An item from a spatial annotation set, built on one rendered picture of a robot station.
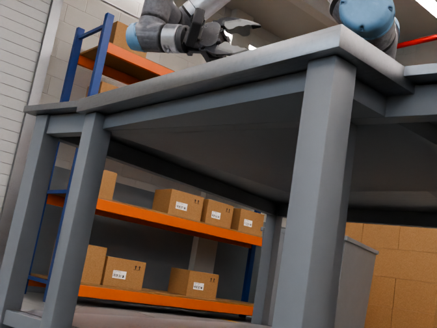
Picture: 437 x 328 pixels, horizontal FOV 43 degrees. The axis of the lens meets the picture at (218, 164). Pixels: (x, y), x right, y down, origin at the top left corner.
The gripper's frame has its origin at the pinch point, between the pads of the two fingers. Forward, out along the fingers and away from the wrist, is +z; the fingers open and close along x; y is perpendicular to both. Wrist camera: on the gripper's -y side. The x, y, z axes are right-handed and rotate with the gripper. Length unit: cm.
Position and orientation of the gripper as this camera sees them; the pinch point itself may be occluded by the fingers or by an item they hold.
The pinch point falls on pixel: (252, 37)
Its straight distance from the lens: 140.2
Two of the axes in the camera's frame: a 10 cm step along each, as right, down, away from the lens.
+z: 9.2, 1.2, -3.6
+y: 3.0, 3.8, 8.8
